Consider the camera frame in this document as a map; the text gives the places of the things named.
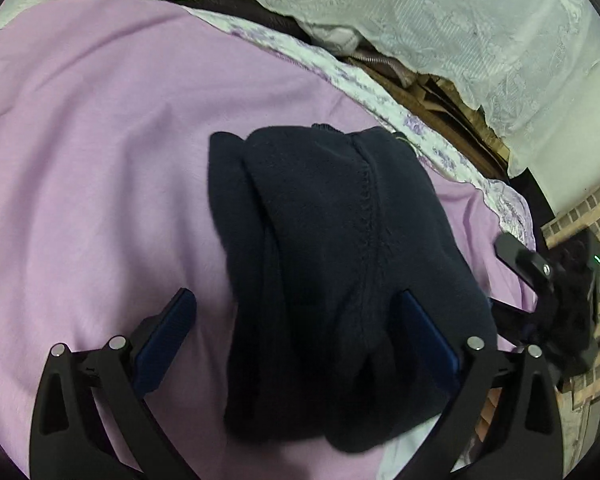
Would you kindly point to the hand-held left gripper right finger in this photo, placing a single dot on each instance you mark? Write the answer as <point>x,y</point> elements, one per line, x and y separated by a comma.
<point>430,345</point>

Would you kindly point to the grey zipped cloth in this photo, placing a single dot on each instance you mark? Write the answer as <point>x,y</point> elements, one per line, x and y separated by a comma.
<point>375,59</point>

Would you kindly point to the purple bed sheet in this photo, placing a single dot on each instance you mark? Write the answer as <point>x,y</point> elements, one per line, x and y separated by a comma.
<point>95,160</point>

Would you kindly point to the navy knit sweater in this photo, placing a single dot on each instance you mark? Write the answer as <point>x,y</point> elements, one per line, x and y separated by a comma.
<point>340,270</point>

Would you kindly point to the white lace curtain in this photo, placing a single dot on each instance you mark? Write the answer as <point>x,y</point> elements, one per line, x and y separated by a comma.
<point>430,25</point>

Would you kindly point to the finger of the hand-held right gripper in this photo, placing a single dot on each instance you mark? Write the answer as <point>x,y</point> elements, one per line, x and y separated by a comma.
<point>522,260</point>
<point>510,321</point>

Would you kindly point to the white plastic bag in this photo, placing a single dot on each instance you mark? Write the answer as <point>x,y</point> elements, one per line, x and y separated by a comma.
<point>336,35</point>

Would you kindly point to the white purple floral sheet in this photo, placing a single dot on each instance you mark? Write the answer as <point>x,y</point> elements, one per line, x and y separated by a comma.
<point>380,95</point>

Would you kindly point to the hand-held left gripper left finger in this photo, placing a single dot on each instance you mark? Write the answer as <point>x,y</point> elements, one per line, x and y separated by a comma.
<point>165,340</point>

